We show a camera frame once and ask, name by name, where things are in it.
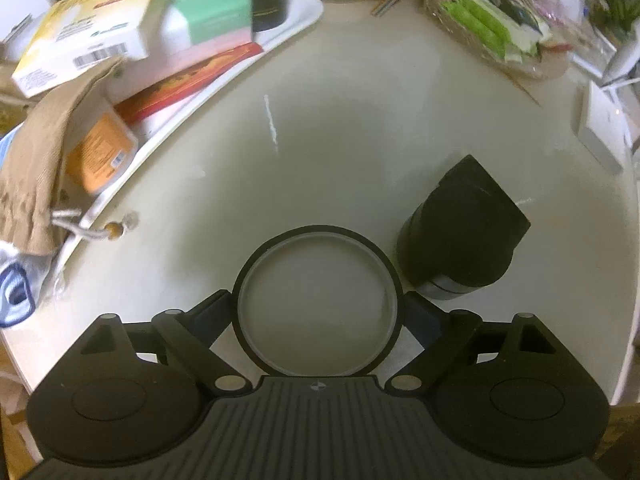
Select white pink box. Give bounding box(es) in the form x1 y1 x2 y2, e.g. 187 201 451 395
104 24 257 107

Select black cylindrical plastic mount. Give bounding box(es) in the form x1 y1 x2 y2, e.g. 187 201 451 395
395 154 532 302

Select white rectangular power bank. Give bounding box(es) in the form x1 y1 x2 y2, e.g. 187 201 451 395
576 80 640 177

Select blue face mask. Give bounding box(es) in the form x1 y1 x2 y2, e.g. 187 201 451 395
0 241 67 330

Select yellow white box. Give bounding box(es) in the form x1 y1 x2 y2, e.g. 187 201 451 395
11 0 169 99

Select green tissue pack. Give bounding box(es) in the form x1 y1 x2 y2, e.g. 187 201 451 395
169 0 254 49

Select plastic bag with green vegetables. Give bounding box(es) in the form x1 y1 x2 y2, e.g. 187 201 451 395
423 0 577 82

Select orange labelled packet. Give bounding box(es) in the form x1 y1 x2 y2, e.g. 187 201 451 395
64 96 139 197

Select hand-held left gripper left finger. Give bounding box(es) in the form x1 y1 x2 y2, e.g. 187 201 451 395
79 290 249 394

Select white tray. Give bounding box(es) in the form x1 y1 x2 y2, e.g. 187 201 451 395
50 0 325 286

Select brown drawstring pouch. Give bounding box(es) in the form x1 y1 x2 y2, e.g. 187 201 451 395
0 56 140 257

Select black ring lid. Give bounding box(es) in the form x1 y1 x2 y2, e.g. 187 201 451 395
232 224 404 377

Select green packets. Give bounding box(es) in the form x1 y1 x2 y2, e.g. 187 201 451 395
441 0 509 57

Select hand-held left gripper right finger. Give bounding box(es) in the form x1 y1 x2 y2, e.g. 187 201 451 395
384 290 567 392

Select red book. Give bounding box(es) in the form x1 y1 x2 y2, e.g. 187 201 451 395
115 42 266 124

